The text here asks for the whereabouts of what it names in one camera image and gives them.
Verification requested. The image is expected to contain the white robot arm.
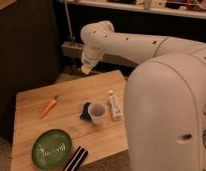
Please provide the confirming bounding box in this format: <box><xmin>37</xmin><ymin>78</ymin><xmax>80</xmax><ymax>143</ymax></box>
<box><xmin>80</xmin><ymin>21</ymin><xmax>206</xmax><ymax>171</ymax></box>

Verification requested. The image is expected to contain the translucent plastic cup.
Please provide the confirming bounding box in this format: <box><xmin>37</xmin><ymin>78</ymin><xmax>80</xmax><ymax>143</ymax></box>
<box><xmin>88</xmin><ymin>102</ymin><xmax>106</xmax><ymax>125</ymax></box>

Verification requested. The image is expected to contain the wooden table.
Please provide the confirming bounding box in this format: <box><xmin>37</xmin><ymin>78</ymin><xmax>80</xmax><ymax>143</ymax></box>
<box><xmin>11</xmin><ymin>70</ymin><xmax>127</xmax><ymax>171</ymax></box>

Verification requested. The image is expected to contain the white tube bottle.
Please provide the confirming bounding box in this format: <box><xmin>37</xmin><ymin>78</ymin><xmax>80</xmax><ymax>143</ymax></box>
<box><xmin>108</xmin><ymin>90</ymin><xmax>123</xmax><ymax>120</ymax></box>

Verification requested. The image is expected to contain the blue cloth object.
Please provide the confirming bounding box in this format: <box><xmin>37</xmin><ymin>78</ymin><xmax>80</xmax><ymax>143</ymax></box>
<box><xmin>80</xmin><ymin>102</ymin><xmax>91</xmax><ymax>121</ymax></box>

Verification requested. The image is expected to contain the orange toy carrot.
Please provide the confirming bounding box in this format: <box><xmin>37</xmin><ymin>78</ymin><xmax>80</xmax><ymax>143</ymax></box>
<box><xmin>40</xmin><ymin>95</ymin><xmax>59</xmax><ymax>119</ymax></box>

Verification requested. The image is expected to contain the metal pole stand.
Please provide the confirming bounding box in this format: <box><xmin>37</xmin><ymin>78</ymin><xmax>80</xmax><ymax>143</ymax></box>
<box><xmin>63</xmin><ymin>0</ymin><xmax>78</xmax><ymax>73</ymax></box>

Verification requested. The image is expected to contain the green round plate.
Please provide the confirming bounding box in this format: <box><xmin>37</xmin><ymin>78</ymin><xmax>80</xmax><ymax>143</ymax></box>
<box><xmin>31</xmin><ymin>129</ymin><xmax>72</xmax><ymax>170</ymax></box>

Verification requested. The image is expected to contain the black white striped block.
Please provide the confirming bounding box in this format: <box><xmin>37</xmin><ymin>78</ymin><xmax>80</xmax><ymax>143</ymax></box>
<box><xmin>63</xmin><ymin>146</ymin><xmax>88</xmax><ymax>171</ymax></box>

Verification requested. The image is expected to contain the white shelf ledge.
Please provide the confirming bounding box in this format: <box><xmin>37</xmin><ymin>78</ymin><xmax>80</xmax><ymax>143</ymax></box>
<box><xmin>58</xmin><ymin>0</ymin><xmax>206</xmax><ymax>19</ymax></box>

